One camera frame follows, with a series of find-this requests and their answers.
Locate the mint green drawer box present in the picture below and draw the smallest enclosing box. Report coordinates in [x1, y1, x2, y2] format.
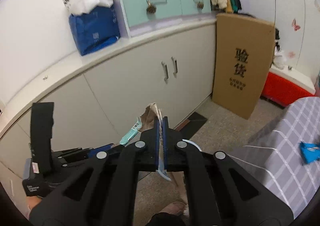
[113, 0, 215, 38]

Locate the metal cabinet handle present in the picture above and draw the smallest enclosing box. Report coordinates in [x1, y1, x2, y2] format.
[171, 57, 178, 77]
[162, 61, 169, 83]

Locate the light blue trash bin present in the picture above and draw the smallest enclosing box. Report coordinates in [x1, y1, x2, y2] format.
[182, 139, 202, 152]

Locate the pink slipper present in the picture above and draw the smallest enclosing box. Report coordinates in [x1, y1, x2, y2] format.
[161, 202, 187, 216]

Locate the blue snack packet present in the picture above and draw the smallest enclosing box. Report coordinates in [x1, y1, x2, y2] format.
[299, 142, 320, 164]

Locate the pink butterfly wall sticker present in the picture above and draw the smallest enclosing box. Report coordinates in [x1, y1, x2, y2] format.
[291, 19, 301, 32]

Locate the brown cardboard box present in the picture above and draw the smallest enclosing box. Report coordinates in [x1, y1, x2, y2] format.
[212, 13, 276, 119]

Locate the red storage box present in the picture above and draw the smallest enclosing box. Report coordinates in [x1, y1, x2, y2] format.
[261, 65, 316, 107]

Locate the black gloved left hand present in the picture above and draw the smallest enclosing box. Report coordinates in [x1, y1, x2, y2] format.
[22, 179, 52, 212]

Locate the brown teal paper wrapper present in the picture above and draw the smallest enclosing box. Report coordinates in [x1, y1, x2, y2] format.
[119, 102, 171, 182]

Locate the right metal cabinet handle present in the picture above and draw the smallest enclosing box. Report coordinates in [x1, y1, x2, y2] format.
[171, 57, 178, 77]

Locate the left metal cabinet handle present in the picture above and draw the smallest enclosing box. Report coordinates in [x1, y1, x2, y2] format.
[162, 61, 169, 83]

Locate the blue shopping bag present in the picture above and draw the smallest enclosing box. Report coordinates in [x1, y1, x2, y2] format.
[69, 6, 120, 56]

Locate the grey checked bed sheet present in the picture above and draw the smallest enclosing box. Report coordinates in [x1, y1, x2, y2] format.
[229, 97, 319, 217]

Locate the white low cabinet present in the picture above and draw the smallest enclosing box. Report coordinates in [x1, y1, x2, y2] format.
[0, 15, 218, 211]

